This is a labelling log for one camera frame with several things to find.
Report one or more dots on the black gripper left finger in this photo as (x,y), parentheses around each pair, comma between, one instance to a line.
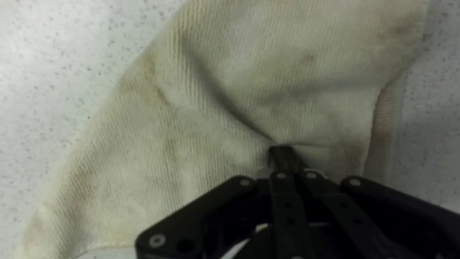
(202,216)

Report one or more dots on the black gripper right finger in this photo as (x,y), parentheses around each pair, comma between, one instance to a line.
(383,216)

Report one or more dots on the stained beige cloth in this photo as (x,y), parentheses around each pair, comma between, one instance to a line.
(239,73)

